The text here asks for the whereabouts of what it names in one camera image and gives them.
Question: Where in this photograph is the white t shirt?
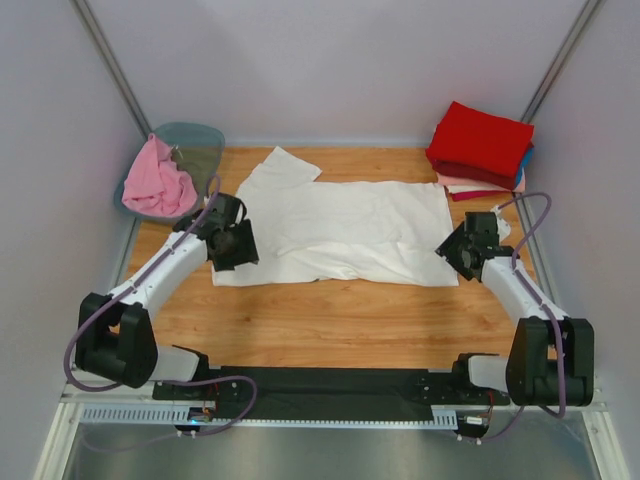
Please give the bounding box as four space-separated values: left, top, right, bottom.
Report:
212 147 458 287

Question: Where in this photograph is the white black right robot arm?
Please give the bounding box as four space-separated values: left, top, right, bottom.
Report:
436 212 595 410

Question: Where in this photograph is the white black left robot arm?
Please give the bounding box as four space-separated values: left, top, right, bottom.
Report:
65 194 259 401

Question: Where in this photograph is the crimson folded t shirt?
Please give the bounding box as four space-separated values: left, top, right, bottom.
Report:
450 190 512 202

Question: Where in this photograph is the cream folded t shirt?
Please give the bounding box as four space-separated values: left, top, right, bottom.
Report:
446 184 502 194

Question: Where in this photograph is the pink folded t shirt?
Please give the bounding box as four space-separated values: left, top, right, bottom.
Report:
436 167 527 194

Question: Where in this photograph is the dark red folded t shirt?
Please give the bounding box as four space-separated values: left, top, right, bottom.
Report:
430 158 521 192

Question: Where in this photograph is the blue folded t shirt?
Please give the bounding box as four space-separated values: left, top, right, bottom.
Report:
520 145 534 169

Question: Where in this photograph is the pink crumpled t shirt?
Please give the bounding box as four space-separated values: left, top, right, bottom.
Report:
121 134 198 218

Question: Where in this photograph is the grey-blue plastic bin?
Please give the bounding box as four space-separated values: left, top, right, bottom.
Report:
113 122 225 223

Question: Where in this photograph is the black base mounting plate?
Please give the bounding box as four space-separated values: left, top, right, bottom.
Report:
152 365 512 421

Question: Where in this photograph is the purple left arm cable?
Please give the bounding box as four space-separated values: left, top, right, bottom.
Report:
63 173 259 454

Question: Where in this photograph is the right aluminium side rail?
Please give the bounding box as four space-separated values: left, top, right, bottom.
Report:
514 192 557 301

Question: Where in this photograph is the aluminium side rail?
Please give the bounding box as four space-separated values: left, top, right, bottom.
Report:
514 192 557 301
95 219 140 295

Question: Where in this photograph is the left aluminium side rail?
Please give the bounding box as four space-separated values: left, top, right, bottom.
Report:
95 219 140 295

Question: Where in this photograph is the grey slotted cable duct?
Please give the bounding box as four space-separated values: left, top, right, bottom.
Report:
80 403 458 431

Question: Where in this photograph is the right aluminium corner post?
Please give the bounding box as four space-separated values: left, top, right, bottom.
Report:
520 0 606 124

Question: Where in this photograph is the aluminium corner post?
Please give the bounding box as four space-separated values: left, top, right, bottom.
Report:
520 0 606 124
70 0 152 137

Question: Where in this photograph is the left aluminium corner post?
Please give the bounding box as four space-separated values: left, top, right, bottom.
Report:
70 0 152 137

